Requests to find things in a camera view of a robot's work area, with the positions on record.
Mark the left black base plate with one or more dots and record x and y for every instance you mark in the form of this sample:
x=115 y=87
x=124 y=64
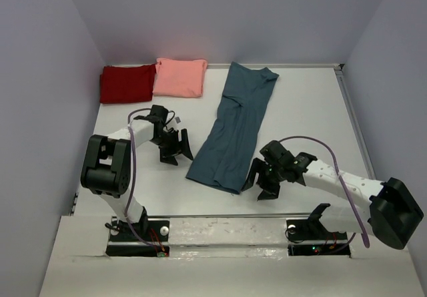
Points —
x=122 y=242

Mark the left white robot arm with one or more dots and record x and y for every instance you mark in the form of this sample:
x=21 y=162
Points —
x=110 y=164

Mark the folded red t-shirt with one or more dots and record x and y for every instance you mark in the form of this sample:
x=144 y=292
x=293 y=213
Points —
x=122 y=85

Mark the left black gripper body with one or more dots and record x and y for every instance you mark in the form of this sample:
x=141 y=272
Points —
x=174 y=144

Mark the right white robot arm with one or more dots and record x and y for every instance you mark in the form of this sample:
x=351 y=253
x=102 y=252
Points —
x=386 y=210

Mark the pink t-shirt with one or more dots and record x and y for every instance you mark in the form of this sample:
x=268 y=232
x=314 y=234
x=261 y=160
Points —
x=175 y=78

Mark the blue t-shirt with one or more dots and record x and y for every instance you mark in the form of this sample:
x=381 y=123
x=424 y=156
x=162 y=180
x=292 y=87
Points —
x=224 y=159

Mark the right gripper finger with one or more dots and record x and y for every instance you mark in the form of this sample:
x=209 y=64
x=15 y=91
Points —
x=257 y=168
x=270 y=191

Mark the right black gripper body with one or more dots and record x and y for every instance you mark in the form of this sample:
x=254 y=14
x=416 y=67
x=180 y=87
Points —
x=265 y=177

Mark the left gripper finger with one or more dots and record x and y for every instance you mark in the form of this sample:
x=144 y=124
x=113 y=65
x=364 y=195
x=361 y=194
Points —
x=184 y=145
x=168 y=159

